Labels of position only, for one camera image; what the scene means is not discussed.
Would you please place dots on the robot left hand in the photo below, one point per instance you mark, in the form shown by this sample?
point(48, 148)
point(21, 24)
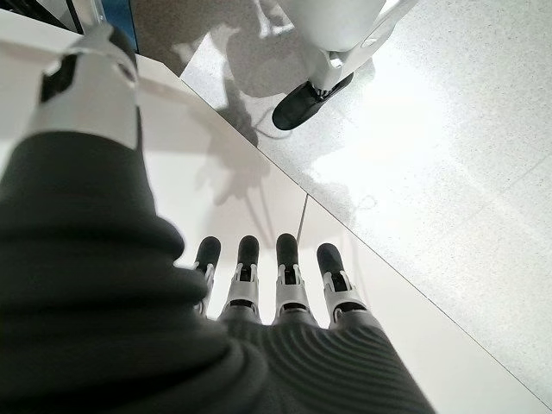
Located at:
point(86, 280)

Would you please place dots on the white robot left leg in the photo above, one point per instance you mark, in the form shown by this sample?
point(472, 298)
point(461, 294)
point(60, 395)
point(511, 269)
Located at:
point(336, 39)

